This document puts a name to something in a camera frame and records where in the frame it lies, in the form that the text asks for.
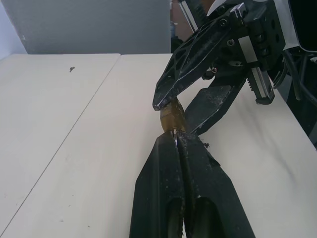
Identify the brass padlock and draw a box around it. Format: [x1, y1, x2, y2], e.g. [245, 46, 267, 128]
[159, 98, 187, 134]

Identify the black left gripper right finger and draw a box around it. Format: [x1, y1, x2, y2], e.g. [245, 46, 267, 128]
[176, 132, 256, 238]

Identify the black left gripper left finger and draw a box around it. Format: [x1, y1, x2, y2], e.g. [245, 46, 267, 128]
[128, 132, 186, 238]

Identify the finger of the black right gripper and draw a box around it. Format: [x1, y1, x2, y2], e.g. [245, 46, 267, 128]
[184, 84, 242, 136]
[152, 3, 250, 112]

